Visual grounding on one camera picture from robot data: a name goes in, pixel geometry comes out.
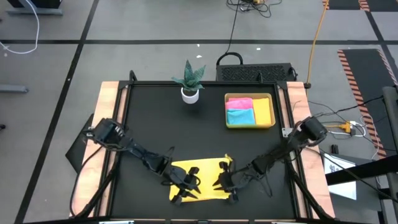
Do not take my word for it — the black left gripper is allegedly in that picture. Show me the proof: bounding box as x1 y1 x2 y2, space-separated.
161 166 202 207

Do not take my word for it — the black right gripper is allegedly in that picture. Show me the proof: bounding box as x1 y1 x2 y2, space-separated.
211 161 255 203

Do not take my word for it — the yellow microfiber towel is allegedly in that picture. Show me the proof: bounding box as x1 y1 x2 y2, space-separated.
169 156 233 203

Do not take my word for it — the green translucent plastic tray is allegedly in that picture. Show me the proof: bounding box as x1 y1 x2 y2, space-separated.
224 93 277 129

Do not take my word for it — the blue microfiber towel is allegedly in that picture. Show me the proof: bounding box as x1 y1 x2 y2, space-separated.
226 108 256 126

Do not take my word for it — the pink microfiber towel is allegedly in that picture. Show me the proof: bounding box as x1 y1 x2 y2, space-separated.
226 98 254 111

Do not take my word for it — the orange microfiber towel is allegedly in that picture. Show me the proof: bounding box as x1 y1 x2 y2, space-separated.
252 98 272 126

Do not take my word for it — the snake plant in white pot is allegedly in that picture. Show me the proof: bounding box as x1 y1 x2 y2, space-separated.
172 60 206 105

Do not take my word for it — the black perforated computer case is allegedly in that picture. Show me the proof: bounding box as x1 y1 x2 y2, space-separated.
216 63 298 83

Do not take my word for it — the wooden table side board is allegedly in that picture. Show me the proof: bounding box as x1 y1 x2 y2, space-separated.
70 81 128 218
285 81 336 218

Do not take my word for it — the white paper sheet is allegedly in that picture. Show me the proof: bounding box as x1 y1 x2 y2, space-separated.
323 153 358 200

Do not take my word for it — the black metal bar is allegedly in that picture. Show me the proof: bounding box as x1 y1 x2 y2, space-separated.
325 154 398 187

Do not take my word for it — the black mat striped edge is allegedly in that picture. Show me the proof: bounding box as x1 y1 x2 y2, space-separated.
322 0 398 12
337 49 398 159

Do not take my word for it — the grey desk foot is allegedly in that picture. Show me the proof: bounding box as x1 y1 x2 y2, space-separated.
0 83 30 94

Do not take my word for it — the grey desk base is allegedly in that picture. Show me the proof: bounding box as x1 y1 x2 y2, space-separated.
6 0 64 16

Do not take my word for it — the black braided cable sleeve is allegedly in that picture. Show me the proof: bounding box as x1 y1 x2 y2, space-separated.
70 146 121 218
284 149 335 220

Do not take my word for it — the black aluminium table frame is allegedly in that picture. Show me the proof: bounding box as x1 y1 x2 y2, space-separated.
93 70 335 224

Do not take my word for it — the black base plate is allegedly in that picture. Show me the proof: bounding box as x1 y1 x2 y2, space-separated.
65 113 95 174

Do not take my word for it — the white power cable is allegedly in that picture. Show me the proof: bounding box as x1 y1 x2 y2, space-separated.
328 120 369 138

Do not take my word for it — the black hanging cable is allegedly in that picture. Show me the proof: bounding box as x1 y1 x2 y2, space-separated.
216 0 244 67

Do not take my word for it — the thin black floor cable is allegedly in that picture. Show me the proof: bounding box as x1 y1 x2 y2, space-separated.
307 95 385 119

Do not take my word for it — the orange extension cable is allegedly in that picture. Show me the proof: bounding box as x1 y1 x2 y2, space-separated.
306 0 330 90

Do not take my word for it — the black upright post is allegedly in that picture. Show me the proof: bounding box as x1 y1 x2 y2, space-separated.
381 86 398 224

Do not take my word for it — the black cable bundle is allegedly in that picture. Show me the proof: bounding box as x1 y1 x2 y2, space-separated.
226 0 283 19

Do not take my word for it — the white floor cable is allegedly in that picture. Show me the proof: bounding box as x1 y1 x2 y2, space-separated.
0 0 40 55

